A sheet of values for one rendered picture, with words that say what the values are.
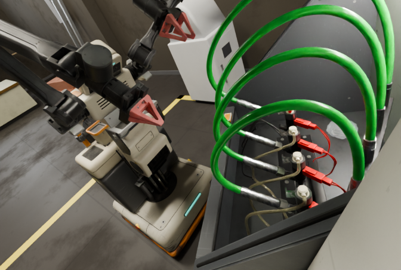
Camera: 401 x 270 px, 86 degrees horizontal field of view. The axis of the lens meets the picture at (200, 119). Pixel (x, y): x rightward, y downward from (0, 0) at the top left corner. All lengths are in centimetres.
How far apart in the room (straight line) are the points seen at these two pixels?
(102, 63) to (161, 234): 124
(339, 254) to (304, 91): 74
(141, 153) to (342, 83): 99
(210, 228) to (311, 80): 64
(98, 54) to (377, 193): 48
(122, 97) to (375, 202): 47
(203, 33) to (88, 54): 197
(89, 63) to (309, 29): 67
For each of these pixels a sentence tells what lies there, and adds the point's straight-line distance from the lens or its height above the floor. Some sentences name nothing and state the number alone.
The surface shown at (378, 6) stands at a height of 133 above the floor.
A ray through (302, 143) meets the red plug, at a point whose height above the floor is 110.
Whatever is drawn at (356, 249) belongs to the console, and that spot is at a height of 127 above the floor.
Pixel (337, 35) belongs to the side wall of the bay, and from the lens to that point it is 88.
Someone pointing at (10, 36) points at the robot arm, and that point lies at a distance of 70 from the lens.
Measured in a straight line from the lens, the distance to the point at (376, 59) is 48.
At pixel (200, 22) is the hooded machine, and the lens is 244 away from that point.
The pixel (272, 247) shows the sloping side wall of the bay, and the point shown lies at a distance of 38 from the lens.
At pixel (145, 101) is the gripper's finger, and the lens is 54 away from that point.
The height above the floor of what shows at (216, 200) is 95.
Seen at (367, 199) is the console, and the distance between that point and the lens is 22.
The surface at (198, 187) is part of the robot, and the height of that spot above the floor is 27.
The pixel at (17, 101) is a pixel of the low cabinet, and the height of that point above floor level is 38.
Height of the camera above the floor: 149
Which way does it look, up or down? 34 degrees down
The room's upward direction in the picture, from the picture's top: 24 degrees counter-clockwise
